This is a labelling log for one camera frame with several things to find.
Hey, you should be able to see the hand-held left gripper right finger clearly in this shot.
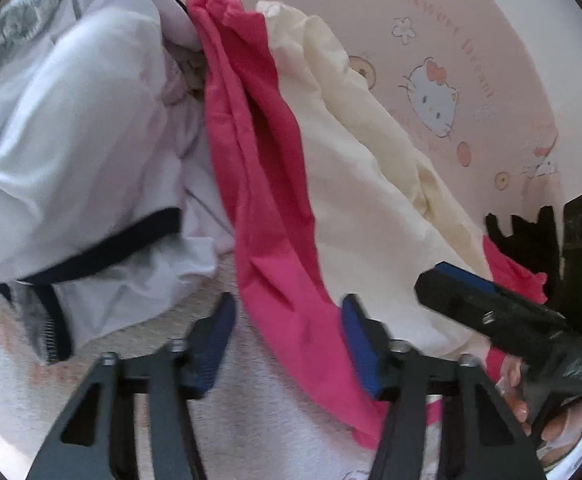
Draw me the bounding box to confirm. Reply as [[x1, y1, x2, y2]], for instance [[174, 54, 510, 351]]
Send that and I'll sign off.
[[340, 294, 547, 480]]

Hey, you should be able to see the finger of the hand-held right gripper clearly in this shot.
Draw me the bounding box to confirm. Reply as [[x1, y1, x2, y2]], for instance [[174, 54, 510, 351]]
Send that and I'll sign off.
[[414, 261, 572, 348]]

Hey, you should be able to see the white jacket with dark trim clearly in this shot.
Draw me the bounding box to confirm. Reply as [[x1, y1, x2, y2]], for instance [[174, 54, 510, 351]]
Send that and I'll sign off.
[[0, 0, 234, 366]]

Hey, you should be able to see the folded black garment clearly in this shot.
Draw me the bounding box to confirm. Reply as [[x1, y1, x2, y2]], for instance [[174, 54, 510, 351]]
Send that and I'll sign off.
[[485, 205, 564, 303]]

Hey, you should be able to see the person's right hand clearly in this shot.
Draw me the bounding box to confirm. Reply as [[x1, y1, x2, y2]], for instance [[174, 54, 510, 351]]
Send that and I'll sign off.
[[495, 352, 582, 461]]

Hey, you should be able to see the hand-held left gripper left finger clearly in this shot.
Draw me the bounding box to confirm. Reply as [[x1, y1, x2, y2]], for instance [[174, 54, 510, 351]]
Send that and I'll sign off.
[[25, 292, 238, 480]]

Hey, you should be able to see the pink and cream t-shirt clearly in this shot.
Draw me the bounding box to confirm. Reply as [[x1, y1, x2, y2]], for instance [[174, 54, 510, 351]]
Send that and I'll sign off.
[[186, 0, 549, 451]]

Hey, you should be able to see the pink printed blanket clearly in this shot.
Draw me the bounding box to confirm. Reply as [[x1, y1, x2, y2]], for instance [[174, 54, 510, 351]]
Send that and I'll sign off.
[[0, 0, 579, 480]]

